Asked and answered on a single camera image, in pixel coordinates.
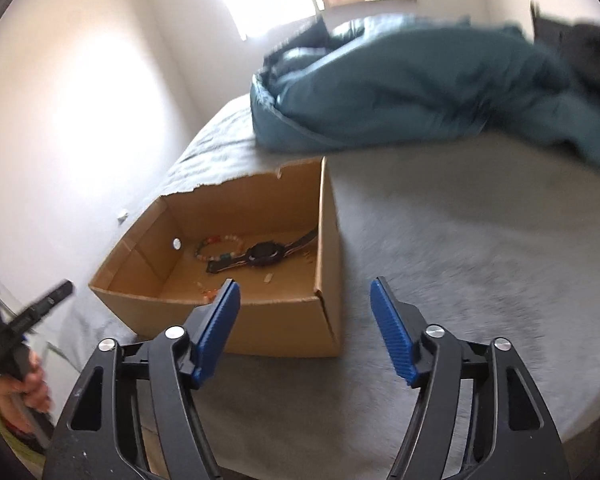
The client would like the colourful beaded bracelet with chain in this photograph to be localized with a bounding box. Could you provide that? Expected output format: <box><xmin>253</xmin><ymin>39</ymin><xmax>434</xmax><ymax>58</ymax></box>
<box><xmin>194</xmin><ymin>233</ymin><xmax>246</xmax><ymax>264</ymax></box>

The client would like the teal blue duvet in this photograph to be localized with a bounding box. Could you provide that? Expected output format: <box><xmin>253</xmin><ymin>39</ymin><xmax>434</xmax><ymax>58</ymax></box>
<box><xmin>250</xmin><ymin>14</ymin><xmax>600</xmax><ymax>168</ymax></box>

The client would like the brown cardboard box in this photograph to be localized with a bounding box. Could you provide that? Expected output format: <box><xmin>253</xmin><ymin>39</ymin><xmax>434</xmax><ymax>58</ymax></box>
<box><xmin>90</xmin><ymin>158</ymin><xmax>343</xmax><ymax>358</ymax></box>

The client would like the dark object behind duvet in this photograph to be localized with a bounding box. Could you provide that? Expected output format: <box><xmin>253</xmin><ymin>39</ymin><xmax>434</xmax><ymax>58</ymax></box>
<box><xmin>530</xmin><ymin>2</ymin><xmax>600</xmax><ymax>104</ymax></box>

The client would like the grey bed cover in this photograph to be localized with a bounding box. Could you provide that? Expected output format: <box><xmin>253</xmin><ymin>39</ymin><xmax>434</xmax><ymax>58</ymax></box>
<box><xmin>54</xmin><ymin>91</ymin><xmax>600</xmax><ymax>480</ymax></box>

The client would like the person's left hand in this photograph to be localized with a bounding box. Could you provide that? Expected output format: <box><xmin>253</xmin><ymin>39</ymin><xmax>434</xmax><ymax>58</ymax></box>
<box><xmin>0</xmin><ymin>351</ymin><xmax>52</xmax><ymax>436</ymax></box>

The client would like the dark blue pink smartwatch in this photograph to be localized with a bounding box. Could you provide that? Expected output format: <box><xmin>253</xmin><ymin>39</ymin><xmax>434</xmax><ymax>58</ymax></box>
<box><xmin>195</xmin><ymin>226</ymin><xmax>318</xmax><ymax>274</ymax></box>

